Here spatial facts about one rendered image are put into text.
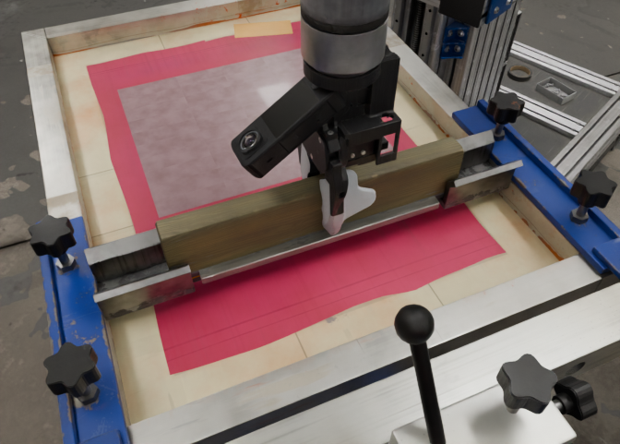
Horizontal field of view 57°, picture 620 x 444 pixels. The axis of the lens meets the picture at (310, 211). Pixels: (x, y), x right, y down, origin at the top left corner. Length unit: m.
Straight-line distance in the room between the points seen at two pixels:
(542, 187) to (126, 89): 0.64
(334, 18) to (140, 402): 0.40
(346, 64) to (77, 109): 0.56
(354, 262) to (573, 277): 0.24
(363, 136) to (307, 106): 0.06
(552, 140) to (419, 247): 1.49
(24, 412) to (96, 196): 1.08
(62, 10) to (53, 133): 2.61
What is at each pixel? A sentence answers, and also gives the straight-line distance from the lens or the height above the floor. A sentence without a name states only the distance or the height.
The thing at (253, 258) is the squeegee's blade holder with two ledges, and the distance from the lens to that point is 0.64.
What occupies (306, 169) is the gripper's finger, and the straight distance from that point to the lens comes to 0.64.
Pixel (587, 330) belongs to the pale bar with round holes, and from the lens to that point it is 0.59.
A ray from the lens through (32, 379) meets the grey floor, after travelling 1.84.
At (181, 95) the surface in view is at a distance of 0.95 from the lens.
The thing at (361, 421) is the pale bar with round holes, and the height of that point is 1.04.
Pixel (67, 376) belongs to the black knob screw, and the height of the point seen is 1.06.
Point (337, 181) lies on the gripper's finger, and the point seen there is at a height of 1.10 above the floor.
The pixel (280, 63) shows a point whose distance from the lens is 1.00.
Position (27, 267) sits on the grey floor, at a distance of 2.09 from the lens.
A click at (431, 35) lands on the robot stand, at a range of 1.51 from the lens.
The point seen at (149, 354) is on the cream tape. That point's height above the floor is 0.95.
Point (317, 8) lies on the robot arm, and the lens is 0.48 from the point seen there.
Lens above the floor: 1.49
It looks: 47 degrees down
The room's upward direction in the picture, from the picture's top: straight up
